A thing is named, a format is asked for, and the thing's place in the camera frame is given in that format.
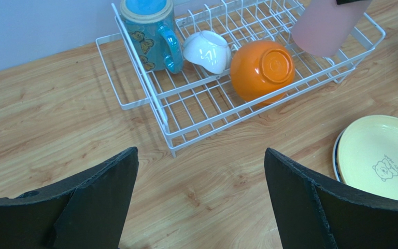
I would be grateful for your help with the white wire dish rack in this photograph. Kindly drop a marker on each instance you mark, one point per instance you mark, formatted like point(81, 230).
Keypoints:
point(194, 104)

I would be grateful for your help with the white green-rimmed plate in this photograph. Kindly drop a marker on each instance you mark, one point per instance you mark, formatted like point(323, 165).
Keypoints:
point(334, 158)

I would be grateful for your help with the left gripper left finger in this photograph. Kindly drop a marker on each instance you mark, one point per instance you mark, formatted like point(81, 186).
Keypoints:
point(86, 210)

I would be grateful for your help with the orange bowl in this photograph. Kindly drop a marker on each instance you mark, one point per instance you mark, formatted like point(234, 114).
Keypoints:
point(261, 67)

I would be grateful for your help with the yellow plate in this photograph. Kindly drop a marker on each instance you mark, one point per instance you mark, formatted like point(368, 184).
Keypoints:
point(368, 155)

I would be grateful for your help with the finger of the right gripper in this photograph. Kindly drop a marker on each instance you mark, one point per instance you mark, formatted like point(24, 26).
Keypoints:
point(342, 2)

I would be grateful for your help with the pink plastic cup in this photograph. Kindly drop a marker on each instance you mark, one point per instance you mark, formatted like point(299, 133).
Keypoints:
point(324, 26)

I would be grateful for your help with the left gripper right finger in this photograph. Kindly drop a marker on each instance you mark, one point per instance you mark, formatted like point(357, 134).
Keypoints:
point(315, 211)

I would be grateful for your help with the small white cup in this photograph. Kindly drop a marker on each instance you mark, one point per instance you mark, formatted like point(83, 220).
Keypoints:
point(209, 50)

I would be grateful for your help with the blue butterfly mug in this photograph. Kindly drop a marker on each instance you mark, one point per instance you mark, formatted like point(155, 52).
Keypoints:
point(150, 26)

